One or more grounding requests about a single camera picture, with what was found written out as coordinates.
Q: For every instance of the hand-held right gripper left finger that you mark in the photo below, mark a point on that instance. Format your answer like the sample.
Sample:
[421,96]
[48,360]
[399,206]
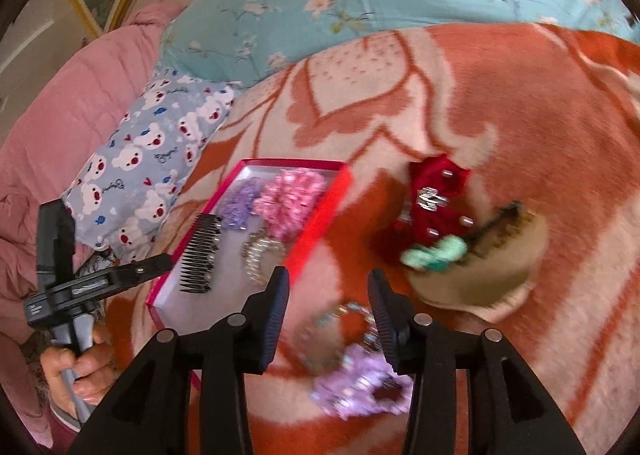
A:
[275,320]

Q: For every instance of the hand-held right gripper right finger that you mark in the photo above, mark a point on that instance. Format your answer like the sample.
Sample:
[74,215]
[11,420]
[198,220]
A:
[382,320]

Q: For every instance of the beige claw hair clip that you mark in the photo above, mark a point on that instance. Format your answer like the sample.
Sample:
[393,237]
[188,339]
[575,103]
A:
[480,285]

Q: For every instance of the green hair scrunchie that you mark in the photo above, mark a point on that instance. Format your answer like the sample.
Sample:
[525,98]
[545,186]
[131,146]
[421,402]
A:
[432,255]

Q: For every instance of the red cardboard box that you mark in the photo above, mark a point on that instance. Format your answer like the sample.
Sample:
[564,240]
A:
[230,280]

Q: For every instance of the red bow hair clip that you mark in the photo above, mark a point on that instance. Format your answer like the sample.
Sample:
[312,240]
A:
[440,175]

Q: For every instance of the grey floral bed sheet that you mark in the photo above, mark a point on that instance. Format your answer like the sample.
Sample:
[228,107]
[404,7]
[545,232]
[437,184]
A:
[97,260]

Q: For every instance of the black hair comb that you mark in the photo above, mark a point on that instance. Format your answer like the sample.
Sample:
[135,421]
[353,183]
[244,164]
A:
[200,255]

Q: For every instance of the orange and cream blanket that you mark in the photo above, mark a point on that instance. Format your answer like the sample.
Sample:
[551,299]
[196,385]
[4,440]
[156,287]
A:
[550,110]

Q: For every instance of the bear print pillow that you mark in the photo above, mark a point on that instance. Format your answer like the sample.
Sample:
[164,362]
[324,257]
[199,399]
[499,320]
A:
[160,135]

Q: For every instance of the person's left forearm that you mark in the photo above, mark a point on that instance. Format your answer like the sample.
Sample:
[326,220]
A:
[62,427]

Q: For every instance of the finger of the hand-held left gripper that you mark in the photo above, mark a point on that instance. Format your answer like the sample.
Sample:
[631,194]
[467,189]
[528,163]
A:
[145,267]

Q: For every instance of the purple ribbon hair flower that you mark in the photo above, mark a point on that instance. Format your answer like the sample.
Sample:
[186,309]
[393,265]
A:
[240,205]
[350,380]

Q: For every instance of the pink quilt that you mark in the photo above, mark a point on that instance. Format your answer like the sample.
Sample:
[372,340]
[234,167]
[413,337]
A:
[65,110]

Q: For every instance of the pink ribbon hair flower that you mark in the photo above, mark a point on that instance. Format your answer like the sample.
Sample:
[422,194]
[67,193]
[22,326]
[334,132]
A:
[287,202]

